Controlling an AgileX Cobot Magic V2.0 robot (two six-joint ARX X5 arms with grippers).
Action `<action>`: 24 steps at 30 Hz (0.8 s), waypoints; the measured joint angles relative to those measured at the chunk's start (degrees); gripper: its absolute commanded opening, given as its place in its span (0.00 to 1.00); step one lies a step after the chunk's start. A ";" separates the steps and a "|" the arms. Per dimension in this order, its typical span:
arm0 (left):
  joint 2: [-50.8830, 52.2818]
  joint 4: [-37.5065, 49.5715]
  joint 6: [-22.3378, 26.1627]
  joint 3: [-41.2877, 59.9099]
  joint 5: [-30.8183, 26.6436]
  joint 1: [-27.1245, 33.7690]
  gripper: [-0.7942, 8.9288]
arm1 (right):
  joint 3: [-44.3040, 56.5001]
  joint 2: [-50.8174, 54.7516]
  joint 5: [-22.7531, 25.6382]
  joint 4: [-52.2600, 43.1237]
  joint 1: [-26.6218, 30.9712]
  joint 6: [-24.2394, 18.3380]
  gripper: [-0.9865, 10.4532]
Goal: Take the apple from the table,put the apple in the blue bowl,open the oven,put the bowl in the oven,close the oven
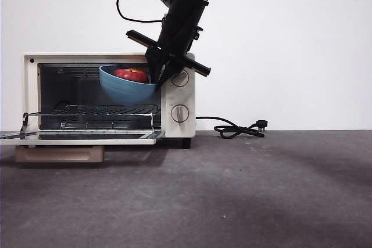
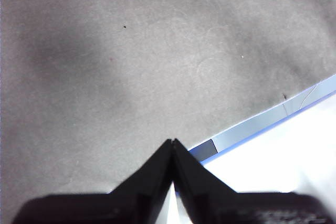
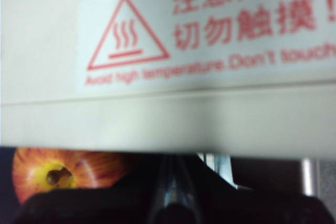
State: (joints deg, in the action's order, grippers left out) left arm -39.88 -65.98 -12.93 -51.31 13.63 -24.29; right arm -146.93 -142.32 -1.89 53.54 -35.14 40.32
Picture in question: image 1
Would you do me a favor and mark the beige round oven knob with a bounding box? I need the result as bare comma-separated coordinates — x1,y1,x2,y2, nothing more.
170,67,190,88
170,105,190,126

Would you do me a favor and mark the red apple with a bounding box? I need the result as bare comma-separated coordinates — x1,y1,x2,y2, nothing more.
113,68,150,84

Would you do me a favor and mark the blue ribbed bowl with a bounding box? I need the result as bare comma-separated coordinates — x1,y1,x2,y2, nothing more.
99,64,158,105

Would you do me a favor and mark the glass oven door with handle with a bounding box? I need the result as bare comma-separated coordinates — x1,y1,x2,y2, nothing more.
0,130,166,163

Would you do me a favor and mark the cream Toshiba toaster oven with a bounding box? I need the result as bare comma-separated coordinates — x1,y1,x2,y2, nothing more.
23,52,196,149

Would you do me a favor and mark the metal wire oven rack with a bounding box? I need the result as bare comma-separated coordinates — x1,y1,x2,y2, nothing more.
19,103,162,140

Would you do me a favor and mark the black power cable with plug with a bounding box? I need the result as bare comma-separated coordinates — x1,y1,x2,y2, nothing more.
195,116,269,140

